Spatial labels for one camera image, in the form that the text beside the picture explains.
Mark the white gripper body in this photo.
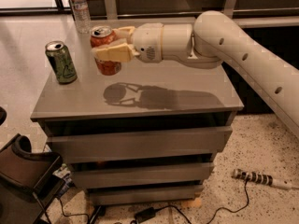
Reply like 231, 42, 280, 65
132, 23, 164, 63

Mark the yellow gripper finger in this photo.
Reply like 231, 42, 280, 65
92, 43, 139, 63
113, 26, 135, 43

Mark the orange coke can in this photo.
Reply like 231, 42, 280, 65
90, 26, 121, 76

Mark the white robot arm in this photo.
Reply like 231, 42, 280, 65
92, 11, 299, 136

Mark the green soda can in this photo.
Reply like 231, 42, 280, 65
45, 41, 78, 84

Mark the clear plastic water bottle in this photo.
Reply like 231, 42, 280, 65
69, 0, 91, 34

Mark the grey drawer cabinet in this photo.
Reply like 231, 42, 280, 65
31, 32, 243, 197

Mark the grey top drawer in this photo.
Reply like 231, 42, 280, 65
48, 126, 232, 163

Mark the grey drawer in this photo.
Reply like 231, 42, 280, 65
48, 126, 232, 163
72, 162, 214, 189
89, 185, 204, 205

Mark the grey middle drawer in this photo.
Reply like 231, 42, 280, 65
72, 162, 214, 189

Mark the grey bottom drawer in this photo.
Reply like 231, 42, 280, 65
89, 185, 204, 205

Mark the black chair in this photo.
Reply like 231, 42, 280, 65
0, 133, 63, 224

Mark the black power adapter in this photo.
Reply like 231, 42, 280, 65
135, 207, 156, 224

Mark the striped black white wand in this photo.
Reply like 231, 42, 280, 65
232, 169, 299, 190

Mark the left metal bracket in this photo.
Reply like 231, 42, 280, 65
104, 0, 118, 20

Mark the black floor cable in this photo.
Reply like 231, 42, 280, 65
57, 179, 250, 224

